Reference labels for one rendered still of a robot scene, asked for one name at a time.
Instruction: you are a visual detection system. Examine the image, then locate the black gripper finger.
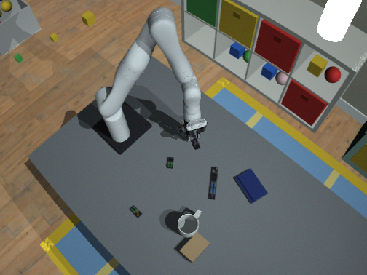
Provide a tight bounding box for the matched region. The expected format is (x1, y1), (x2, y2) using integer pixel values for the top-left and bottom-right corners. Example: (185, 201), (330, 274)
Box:
(178, 126), (192, 141)
(197, 125), (207, 138)

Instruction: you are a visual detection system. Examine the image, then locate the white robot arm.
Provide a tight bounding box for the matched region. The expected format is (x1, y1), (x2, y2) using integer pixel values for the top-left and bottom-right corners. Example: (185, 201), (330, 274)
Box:
(95, 7), (207, 142)

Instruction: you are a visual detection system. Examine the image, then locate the tan rectangular block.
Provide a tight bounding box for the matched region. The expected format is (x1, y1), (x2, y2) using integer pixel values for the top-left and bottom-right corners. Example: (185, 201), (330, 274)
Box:
(180, 232), (210, 262)

